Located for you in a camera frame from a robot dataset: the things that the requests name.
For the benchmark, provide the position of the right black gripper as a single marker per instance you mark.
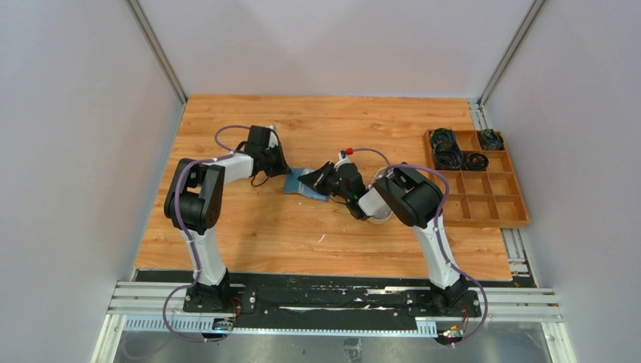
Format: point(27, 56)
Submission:
point(317, 179)

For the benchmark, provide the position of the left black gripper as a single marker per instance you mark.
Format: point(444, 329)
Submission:
point(282, 166)

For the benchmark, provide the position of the blue card holder wallet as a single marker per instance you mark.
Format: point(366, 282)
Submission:
point(293, 185)

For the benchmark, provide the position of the beige oval tray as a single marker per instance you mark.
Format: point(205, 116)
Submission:
point(382, 212)

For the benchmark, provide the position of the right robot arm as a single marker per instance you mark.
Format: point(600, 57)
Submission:
point(403, 191)

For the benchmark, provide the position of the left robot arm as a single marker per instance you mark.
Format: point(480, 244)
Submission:
point(194, 201)

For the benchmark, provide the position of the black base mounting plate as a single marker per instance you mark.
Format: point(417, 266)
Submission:
point(318, 302)

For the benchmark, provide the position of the wooden compartment organizer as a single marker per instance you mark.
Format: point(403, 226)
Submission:
point(484, 188)

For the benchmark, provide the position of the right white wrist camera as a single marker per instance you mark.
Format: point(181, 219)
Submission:
point(343, 158)

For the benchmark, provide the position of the aluminium frame rail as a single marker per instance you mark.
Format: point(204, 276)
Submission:
point(151, 317)

